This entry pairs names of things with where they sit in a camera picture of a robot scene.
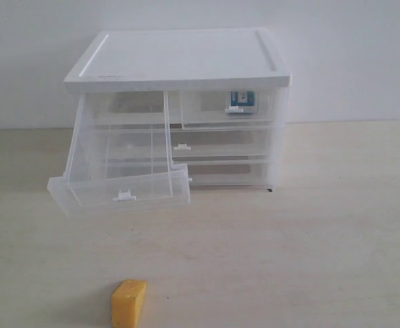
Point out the yellow cheese wedge block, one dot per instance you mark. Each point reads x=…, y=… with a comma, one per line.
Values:
x=126, y=303

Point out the white plastic drawer cabinet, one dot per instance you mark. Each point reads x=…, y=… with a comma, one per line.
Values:
x=176, y=61

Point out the clear wide drawer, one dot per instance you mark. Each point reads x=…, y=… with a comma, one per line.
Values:
x=220, y=145
x=200, y=174

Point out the clear bottom wide drawer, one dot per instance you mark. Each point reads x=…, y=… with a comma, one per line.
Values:
x=200, y=174

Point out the clear middle wide drawer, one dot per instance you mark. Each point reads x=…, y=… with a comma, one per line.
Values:
x=220, y=145

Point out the white pill bottle blue label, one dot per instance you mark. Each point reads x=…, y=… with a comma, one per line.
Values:
x=242, y=103

